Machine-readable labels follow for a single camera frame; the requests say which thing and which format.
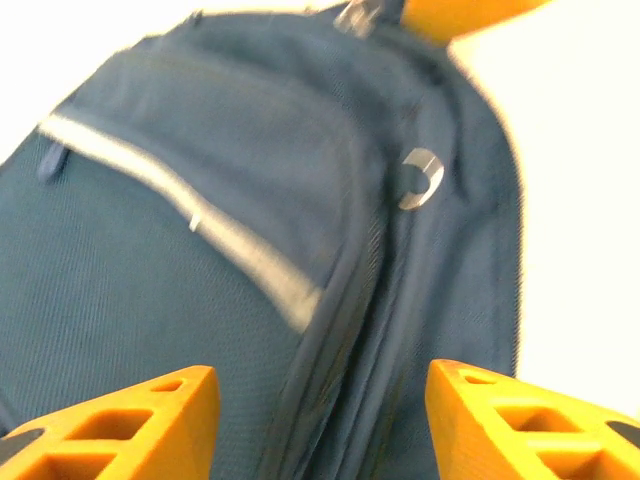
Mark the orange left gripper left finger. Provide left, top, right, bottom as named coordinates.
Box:
left=0, top=364, right=222, bottom=480

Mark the navy blue backpack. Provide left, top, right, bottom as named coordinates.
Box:
left=0, top=0, right=526, bottom=480

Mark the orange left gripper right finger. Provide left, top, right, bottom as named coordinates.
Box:
left=424, top=358, right=640, bottom=480

